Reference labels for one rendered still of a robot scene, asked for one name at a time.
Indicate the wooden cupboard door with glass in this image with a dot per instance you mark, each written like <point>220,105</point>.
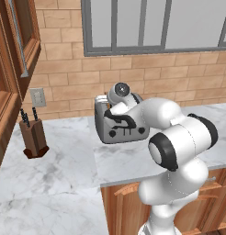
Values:
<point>3,122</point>
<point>29,46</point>

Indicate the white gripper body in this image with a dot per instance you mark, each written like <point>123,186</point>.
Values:
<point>118,108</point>

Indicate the grey wall socket plate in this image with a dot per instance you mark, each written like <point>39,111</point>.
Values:
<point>38,97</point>

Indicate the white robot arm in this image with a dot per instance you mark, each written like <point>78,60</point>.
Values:
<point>179,143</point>

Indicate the wooden drawer front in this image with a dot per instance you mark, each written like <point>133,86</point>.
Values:
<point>209,214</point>
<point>220,177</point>

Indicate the wooden base cupboard door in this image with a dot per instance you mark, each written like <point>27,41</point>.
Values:
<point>124,214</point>

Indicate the brown bread slice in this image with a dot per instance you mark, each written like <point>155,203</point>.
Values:
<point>109,105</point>

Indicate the silver toaster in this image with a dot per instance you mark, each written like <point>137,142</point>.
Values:
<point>102,128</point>

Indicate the grey framed window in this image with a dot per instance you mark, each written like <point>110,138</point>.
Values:
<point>154,49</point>

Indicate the brown wooden knife block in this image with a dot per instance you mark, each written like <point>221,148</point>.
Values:
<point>33,137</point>

